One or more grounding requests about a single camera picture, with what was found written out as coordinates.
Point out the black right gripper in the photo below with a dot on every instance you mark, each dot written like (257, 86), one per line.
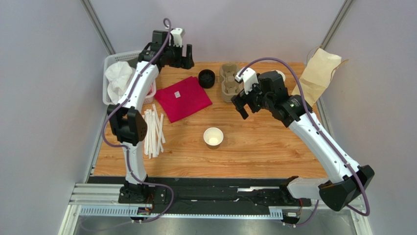
(247, 99)

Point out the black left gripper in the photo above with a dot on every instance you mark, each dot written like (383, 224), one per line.
(187, 62)

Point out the stack of black cup lids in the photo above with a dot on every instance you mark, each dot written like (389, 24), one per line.
(206, 78)

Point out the brown paper coffee cup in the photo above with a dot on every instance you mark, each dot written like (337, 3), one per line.
(213, 137)

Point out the stack of paper cups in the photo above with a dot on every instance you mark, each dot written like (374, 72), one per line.
(282, 75)

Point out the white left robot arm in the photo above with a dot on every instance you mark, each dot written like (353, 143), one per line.
(125, 119)

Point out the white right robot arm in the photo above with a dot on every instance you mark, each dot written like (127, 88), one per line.
(345, 177)

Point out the cardboard cup carrier stack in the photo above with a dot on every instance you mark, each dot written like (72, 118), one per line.
(229, 86)

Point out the red folded cloth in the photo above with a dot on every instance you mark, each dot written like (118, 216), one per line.
(182, 99)

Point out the pink cloth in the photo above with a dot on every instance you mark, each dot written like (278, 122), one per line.
(152, 90)

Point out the white plastic basket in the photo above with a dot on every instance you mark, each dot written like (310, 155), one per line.
(111, 59)

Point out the white bucket hat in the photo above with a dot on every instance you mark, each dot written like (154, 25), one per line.
(119, 76)

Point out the brown paper bag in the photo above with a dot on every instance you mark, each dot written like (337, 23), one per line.
(317, 75)

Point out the bundle of white straws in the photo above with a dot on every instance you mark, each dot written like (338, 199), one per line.
(155, 139)

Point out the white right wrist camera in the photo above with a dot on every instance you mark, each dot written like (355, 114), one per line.
(248, 77)

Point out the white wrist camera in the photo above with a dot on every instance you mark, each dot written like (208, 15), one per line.
(248, 77)
(176, 37)

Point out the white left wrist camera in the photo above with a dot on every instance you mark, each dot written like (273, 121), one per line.
(176, 37)

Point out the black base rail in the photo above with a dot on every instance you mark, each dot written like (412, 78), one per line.
(211, 196)

